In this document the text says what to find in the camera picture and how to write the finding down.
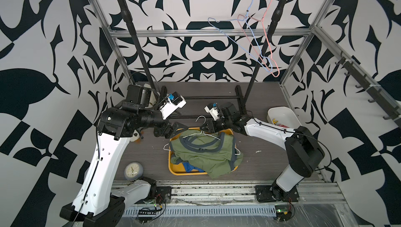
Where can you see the blue tank top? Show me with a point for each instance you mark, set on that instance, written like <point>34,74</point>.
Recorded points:
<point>190,168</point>

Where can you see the brown white plush piece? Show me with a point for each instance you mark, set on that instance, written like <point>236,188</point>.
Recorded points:
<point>137,137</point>

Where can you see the white wire hanger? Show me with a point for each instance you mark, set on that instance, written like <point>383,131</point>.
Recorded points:
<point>237,151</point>

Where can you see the small circuit board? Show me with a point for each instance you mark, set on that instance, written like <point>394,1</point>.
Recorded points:
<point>284,213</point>
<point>145,214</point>

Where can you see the small round clock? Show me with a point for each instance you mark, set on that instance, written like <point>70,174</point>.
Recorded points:
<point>133,171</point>

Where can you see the green tank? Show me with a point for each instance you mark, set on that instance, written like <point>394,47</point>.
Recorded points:
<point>206,153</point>

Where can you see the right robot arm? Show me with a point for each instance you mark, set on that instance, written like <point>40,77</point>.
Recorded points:
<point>303,151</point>

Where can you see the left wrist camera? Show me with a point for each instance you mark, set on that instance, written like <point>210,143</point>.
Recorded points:
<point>170,104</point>

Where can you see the blue wire hanger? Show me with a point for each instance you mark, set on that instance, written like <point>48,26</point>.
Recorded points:
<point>243,21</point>

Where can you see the white plush toy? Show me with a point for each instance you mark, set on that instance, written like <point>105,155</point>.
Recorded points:
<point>153,100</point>

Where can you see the small circuit board left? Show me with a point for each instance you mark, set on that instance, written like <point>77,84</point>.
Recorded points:
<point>145,214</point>

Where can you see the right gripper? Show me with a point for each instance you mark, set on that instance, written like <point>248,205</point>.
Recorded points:
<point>209,127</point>

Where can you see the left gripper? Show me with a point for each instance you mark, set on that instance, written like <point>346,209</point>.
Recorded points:
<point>164,132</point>

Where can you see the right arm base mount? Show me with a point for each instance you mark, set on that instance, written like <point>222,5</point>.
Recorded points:
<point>273,193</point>

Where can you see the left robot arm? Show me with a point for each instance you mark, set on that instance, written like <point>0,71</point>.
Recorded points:
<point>96,205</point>

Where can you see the small circuit board right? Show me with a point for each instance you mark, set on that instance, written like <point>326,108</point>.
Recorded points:
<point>284,213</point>

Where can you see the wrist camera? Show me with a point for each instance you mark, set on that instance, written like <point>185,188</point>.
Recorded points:
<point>170,104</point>
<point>214,110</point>

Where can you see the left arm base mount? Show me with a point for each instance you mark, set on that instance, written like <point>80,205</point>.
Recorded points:
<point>160,194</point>

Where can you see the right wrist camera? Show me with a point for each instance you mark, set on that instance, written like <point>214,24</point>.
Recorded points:
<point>214,110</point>

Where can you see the black wall hook rail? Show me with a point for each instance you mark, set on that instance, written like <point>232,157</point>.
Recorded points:
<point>366,83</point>

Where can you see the white plastic bin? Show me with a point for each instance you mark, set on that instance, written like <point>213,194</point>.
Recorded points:
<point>285,116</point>

